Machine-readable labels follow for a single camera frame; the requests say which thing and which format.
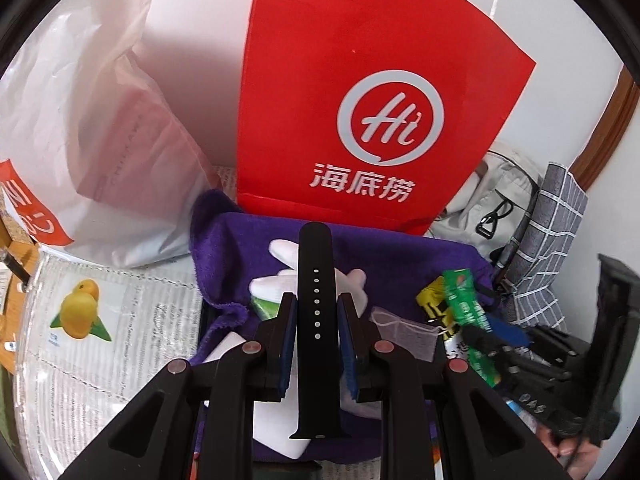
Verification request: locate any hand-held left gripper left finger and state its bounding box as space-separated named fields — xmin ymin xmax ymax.
xmin=62 ymin=292 xmax=300 ymax=480

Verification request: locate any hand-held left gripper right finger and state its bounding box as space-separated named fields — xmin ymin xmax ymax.
xmin=337 ymin=294 xmax=573 ymax=480

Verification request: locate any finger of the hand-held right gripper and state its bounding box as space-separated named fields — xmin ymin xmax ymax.
xmin=486 ymin=316 xmax=576 ymax=361
xmin=462 ymin=329 xmax=531 ymax=386

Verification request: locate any black watch strap with holes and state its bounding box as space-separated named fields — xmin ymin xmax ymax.
xmin=289 ymin=221 xmax=333 ymax=441

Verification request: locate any green tissue pack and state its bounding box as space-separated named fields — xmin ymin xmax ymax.
xmin=250 ymin=296 xmax=283 ymax=322

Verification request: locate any clear packet with green label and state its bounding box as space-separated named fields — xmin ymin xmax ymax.
xmin=441 ymin=268 xmax=502 ymax=388

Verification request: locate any small clear plastic bag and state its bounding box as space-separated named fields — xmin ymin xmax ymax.
xmin=369 ymin=306 xmax=443 ymax=362

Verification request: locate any white glove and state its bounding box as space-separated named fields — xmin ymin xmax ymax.
xmin=249 ymin=239 xmax=370 ymax=311

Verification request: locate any person's right hand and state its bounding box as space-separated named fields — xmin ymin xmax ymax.
xmin=539 ymin=422 xmax=603 ymax=478

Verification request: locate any purple towel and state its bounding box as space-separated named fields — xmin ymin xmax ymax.
xmin=189 ymin=189 xmax=501 ymax=466

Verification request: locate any grey plaid folded cushion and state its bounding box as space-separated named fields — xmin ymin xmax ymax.
xmin=495 ymin=161 xmax=588 ymax=333

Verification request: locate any beige backpack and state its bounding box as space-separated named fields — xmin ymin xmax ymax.
xmin=429 ymin=147 xmax=546 ymax=256

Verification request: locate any red paper bag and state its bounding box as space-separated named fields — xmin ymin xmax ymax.
xmin=235 ymin=0 xmax=537 ymax=237

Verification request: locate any wooden nightstand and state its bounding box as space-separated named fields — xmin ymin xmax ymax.
xmin=0 ymin=240 xmax=43 ymax=376

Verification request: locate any white plastic shopping bag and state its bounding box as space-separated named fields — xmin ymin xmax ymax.
xmin=0 ymin=0 xmax=223 ymax=268

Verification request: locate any brown wooden door frame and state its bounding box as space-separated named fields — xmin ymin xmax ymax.
xmin=570 ymin=67 xmax=640 ymax=193

